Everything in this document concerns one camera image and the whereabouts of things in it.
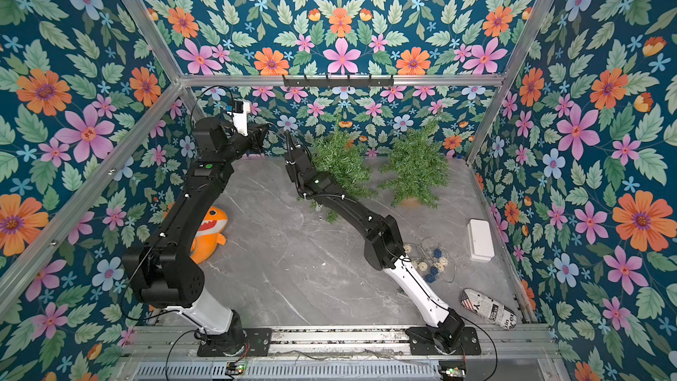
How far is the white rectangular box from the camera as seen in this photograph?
2.90ft

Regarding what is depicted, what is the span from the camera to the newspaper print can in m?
0.76

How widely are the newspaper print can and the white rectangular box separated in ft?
0.41
